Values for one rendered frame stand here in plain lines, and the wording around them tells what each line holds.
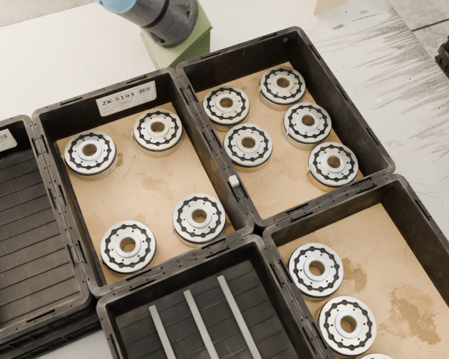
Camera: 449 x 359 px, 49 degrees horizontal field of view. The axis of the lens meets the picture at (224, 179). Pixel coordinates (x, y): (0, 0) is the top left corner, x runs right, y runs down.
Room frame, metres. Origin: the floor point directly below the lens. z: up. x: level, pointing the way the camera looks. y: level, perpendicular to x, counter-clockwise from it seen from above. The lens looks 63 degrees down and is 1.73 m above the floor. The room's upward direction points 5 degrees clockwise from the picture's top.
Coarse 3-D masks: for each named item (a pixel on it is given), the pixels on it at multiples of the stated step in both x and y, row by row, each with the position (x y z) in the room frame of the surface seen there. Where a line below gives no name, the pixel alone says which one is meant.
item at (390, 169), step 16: (288, 32) 0.78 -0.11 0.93; (304, 32) 0.79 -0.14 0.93; (224, 48) 0.72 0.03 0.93; (240, 48) 0.73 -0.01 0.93; (192, 64) 0.67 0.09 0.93; (320, 64) 0.70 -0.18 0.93; (336, 80) 0.66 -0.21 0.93; (192, 96) 0.59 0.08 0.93; (352, 112) 0.59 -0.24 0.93; (208, 128) 0.52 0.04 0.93; (368, 128) 0.55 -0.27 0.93; (224, 160) 0.45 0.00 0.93; (384, 160) 0.48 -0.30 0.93; (368, 176) 0.44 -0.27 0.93; (384, 176) 0.45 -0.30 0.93; (240, 192) 0.39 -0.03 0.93; (336, 192) 0.40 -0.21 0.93; (304, 208) 0.37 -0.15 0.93; (256, 224) 0.33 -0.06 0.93
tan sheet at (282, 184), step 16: (288, 64) 0.78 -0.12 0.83; (240, 80) 0.72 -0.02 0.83; (256, 80) 0.72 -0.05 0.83; (256, 96) 0.68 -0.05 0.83; (304, 96) 0.69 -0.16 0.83; (256, 112) 0.64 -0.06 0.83; (272, 112) 0.64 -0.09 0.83; (272, 128) 0.60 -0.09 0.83; (272, 144) 0.56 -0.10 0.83; (288, 144) 0.56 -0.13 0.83; (272, 160) 0.52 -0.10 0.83; (288, 160) 0.52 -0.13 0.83; (304, 160) 0.52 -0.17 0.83; (240, 176) 0.47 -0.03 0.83; (256, 176) 0.47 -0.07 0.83; (272, 176) 0.48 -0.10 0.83; (288, 176) 0.48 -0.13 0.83; (304, 176) 0.49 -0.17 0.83; (256, 192) 0.44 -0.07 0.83; (272, 192) 0.44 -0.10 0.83; (288, 192) 0.44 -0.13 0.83; (304, 192) 0.45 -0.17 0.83; (320, 192) 0.45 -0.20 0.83; (256, 208) 0.40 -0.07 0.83; (272, 208) 0.41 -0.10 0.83; (288, 208) 0.41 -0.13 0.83
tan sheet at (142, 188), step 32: (96, 128) 0.55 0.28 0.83; (128, 128) 0.56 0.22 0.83; (128, 160) 0.48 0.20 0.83; (160, 160) 0.49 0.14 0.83; (192, 160) 0.50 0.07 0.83; (96, 192) 0.40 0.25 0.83; (128, 192) 0.41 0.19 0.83; (160, 192) 0.42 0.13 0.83; (192, 192) 0.42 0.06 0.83; (96, 224) 0.34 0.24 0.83; (160, 224) 0.35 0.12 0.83; (160, 256) 0.28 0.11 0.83
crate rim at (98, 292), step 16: (128, 80) 0.61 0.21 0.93; (144, 80) 0.62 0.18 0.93; (176, 80) 0.62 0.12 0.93; (80, 96) 0.56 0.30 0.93; (96, 96) 0.57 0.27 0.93; (48, 112) 0.52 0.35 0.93; (192, 112) 0.55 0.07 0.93; (48, 144) 0.45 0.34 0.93; (208, 144) 0.49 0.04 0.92; (48, 160) 0.41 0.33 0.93; (224, 176) 0.42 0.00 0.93; (64, 192) 0.35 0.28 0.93; (64, 208) 0.32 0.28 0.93; (240, 208) 0.36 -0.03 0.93; (80, 240) 0.27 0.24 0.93; (224, 240) 0.29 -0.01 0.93; (80, 256) 0.24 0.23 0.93; (176, 256) 0.25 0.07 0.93; (192, 256) 0.26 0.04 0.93; (144, 272) 0.22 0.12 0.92; (96, 288) 0.19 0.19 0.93; (112, 288) 0.19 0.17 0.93
